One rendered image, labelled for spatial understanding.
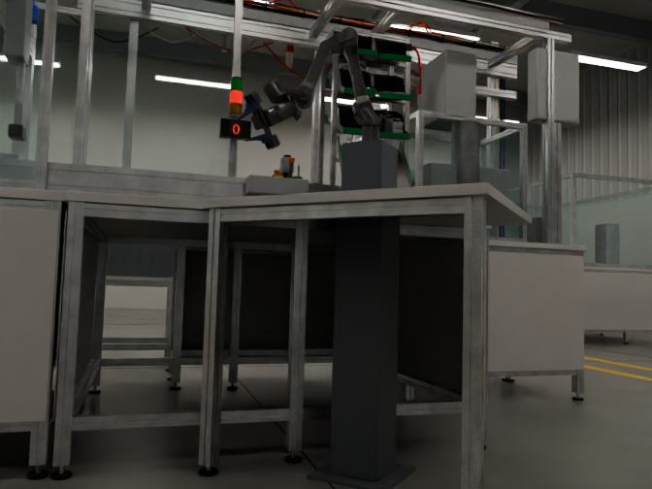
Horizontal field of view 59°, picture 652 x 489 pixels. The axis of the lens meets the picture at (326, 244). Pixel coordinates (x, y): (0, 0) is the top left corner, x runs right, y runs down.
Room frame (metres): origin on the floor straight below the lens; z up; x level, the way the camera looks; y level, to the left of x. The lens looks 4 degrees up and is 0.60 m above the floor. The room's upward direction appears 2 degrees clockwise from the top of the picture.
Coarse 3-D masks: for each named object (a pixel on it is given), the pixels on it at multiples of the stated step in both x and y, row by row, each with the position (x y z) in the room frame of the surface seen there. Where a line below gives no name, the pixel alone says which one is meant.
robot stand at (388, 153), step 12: (348, 144) 1.83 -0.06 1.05; (360, 144) 1.81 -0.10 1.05; (372, 144) 1.79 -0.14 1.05; (384, 144) 1.79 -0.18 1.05; (348, 156) 1.83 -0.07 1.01; (360, 156) 1.81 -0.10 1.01; (372, 156) 1.79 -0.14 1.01; (384, 156) 1.80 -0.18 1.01; (396, 156) 1.89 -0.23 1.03; (348, 168) 1.83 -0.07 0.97; (360, 168) 1.81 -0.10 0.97; (372, 168) 1.79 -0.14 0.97; (384, 168) 1.80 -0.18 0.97; (396, 168) 1.89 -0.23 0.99; (348, 180) 1.83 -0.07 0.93; (360, 180) 1.81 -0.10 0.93; (372, 180) 1.79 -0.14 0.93; (384, 180) 1.80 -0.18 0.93; (396, 180) 1.89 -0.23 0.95
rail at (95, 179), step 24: (96, 168) 1.82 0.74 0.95; (120, 168) 1.84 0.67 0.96; (96, 192) 1.82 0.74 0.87; (120, 192) 1.85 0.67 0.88; (144, 192) 1.87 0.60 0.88; (168, 192) 1.89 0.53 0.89; (192, 192) 1.92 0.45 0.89; (216, 192) 1.94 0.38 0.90; (240, 192) 1.96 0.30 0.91; (312, 192) 2.04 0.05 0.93
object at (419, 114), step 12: (420, 120) 3.01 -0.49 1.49; (480, 120) 3.13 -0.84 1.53; (492, 120) 3.15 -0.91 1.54; (504, 120) 3.17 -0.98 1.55; (420, 132) 3.02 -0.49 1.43; (420, 144) 3.02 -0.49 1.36; (420, 156) 3.02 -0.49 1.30; (420, 168) 3.02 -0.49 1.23; (420, 180) 3.02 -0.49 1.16; (492, 240) 3.15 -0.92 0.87; (504, 240) 3.18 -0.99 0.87; (516, 240) 3.20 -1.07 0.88
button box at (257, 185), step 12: (252, 180) 1.91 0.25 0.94; (264, 180) 1.92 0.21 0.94; (276, 180) 1.93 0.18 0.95; (288, 180) 1.94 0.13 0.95; (300, 180) 1.96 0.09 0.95; (252, 192) 1.91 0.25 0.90; (264, 192) 1.92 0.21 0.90; (276, 192) 1.93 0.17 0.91; (288, 192) 1.95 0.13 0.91; (300, 192) 1.96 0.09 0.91
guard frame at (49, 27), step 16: (48, 0) 1.74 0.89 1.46; (48, 16) 1.74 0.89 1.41; (48, 32) 1.74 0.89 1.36; (48, 48) 1.74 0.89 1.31; (48, 64) 1.74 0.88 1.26; (48, 80) 1.74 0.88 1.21; (48, 96) 1.74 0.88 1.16; (48, 112) 1.74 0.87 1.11; (48, 128) 1.74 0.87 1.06; (48, 144) 1.76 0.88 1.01
